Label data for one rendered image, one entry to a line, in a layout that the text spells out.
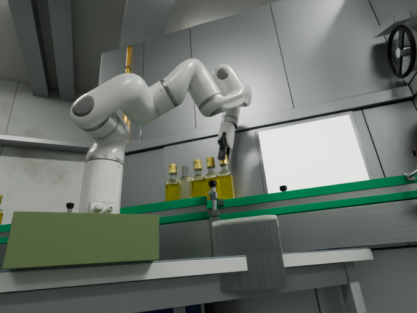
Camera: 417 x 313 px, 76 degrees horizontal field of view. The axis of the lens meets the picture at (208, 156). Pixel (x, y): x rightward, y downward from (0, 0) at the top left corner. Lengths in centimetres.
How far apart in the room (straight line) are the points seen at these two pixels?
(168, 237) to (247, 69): 98
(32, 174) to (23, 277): 362
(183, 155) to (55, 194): 293
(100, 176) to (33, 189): 345
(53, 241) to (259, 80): 120
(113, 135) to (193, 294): 44
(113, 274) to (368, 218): 77
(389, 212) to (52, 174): 383
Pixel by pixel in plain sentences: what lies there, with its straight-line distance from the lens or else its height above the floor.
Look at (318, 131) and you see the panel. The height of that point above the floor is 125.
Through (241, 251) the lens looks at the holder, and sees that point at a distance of 70.
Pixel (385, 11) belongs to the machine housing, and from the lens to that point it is 163.
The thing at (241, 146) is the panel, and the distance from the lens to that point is 127.
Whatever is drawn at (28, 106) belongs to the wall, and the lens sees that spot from 464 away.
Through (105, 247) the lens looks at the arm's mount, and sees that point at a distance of 56.
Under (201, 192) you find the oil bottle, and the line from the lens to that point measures 108.
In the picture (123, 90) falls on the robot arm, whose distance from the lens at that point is 68.
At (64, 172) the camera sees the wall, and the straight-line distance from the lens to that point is 416.
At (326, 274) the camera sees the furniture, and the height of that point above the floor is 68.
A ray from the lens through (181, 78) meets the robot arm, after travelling 75.
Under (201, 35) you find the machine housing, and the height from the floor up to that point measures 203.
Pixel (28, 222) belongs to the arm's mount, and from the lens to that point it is 57.
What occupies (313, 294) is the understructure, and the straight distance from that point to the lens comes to 119.
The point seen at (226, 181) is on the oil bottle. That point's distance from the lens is 106.
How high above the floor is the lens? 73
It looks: 23 degrees up
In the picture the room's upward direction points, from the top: 4 degrees counter-clockwise
